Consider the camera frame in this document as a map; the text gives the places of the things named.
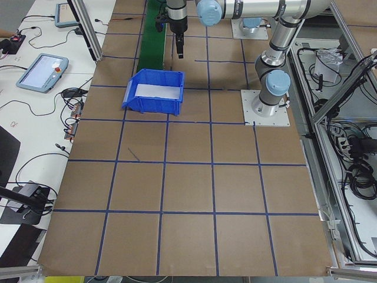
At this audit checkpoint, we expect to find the blue source bin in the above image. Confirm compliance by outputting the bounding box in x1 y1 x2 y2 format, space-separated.
121 68 185 116

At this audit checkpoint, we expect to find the aluminium frame post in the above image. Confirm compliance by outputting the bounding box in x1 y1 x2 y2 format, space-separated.
67 0 103 62

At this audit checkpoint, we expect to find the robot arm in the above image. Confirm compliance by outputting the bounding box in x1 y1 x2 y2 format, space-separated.
156 0 330 117
240 18 271 35

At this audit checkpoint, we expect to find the green conveyor belt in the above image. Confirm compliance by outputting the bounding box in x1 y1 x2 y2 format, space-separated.
137 1 166 71

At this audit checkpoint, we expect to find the near teach pendant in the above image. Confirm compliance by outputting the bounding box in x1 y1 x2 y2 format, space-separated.
16 53 69 93

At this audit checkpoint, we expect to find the teach pendant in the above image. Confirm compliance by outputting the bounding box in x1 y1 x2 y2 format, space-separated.
16 53 69 93
54 3 78 28

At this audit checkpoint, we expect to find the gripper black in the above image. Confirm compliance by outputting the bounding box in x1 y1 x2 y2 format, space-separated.
156 13 188 59

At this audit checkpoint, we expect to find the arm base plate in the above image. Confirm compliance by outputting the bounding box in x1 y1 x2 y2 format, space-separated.
241 90 290 127
231 18 270 40

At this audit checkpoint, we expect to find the far teach pendant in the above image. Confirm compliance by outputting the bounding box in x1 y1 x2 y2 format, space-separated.
54 3 78 28

